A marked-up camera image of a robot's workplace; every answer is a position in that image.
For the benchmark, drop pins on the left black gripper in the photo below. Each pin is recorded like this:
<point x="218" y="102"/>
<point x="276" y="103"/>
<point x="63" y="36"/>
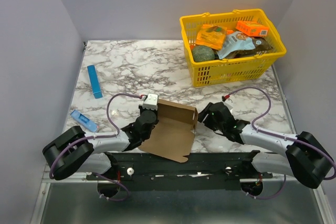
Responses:
<point x="142" y="110"/>

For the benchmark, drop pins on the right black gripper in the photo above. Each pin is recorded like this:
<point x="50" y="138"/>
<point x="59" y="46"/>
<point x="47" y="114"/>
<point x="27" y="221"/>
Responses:
<point x="207" y="114"/>

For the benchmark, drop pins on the brown cardboard box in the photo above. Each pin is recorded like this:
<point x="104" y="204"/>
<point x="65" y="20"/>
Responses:
<point x="174" y="135"/>

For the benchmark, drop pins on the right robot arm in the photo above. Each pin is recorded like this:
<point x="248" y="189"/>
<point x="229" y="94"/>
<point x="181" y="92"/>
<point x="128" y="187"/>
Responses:
<point x="300" y="156"/>

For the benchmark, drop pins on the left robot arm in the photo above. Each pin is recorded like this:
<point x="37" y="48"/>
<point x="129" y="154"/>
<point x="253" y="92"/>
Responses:
<point x="74" y="150"/>

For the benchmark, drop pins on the orange carton box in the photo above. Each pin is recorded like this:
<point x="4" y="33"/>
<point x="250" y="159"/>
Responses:
<point x="252" y="29"/>

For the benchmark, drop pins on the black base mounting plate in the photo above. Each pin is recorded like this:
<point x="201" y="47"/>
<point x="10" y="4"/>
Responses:
<point x="201" y="171"/>

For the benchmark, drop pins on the long blue bar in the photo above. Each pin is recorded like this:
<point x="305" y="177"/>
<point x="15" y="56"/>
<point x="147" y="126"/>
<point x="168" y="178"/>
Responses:
<point x="95" y="85"/>

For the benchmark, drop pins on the green round melon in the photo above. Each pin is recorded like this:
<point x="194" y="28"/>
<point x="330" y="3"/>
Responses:
<point x="202" y="53"/>

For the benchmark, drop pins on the small blue block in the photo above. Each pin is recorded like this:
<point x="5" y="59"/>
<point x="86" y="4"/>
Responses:
<point x="84" y="121"/>

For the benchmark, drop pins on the yellow plastic basket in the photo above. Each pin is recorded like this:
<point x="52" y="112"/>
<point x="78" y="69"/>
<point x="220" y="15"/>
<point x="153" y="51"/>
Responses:
<point x="229" y="70"/>

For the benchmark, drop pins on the light blue snack bag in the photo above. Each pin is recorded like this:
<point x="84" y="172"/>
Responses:
<point x="234" y="43"/>

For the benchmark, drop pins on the orange snack pouch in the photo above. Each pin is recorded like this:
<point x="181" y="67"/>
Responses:
<point x="212" y="36"/>

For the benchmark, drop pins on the dark brown snack bag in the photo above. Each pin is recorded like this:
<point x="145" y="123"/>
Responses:
<point x="258" y="47"/>

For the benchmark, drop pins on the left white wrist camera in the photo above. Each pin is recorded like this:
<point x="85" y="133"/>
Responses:
<point x="151" y="102"/>

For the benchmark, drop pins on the aluminium frame rail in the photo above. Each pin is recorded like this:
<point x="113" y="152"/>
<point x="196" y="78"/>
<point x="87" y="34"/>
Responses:
<point x="75" y="200"/>

